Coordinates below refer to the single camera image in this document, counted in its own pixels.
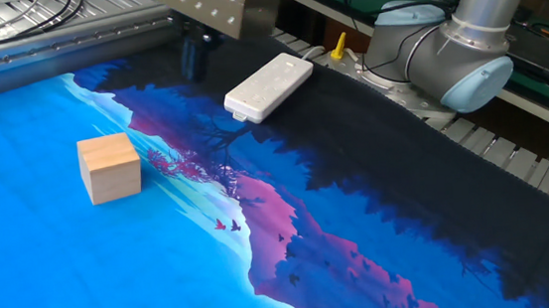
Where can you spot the blue mountain print cloth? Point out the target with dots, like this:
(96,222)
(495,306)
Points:
(65,272)

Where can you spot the aluminium table edge rail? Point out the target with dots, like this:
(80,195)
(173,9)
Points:
(47,59)

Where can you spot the white zip tie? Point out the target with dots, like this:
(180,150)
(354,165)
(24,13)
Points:
(478,31)

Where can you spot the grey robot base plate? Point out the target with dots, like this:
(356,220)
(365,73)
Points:
(399,100)

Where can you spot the small yellow clip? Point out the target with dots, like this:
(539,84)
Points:
(340,46)

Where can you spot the black flat box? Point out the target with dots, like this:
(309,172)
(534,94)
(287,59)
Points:
(545,58)

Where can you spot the silver Schunk gripper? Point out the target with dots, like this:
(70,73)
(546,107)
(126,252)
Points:
(231,3)

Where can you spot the light wooden cube block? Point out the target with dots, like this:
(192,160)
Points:
(112,175)

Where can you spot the white power strip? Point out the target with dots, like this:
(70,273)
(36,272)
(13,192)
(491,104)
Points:
(268,87)

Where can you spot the silver UR5 robot arm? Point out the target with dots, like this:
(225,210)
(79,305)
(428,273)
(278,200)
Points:
(445,54)

